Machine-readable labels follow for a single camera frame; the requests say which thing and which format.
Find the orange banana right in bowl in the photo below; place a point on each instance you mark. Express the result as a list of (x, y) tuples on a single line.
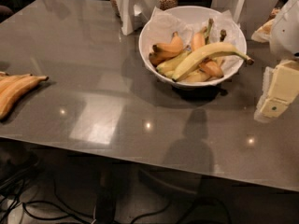
[(212, 69)]

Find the pale yellow banana bottom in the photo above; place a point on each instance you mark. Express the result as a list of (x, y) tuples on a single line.
[(197, 76)]

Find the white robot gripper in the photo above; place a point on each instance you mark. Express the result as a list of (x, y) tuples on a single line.
[(286, 32)]

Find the long yellow banana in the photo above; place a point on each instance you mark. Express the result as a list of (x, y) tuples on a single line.
[(208, 51)]

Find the orange banana with green stem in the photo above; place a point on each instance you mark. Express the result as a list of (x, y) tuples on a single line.
[(201, 38)]

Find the yellow-green banana in bowl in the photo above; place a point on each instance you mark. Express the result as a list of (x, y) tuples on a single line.
[(171, 65)]

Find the small orange banana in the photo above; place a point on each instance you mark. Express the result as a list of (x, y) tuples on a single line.
[(156, 58), (174, 46)]

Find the small orange banana lower left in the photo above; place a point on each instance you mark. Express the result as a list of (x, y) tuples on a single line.
[(156, 58)]

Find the small orange banana top left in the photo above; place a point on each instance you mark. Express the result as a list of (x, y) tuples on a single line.
[(174, 46)]

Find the dark table leg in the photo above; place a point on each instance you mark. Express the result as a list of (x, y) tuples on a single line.
[(106, 198)]

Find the orange banana on table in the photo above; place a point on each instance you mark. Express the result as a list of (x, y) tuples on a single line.
[(9, 98), (9, 83)]

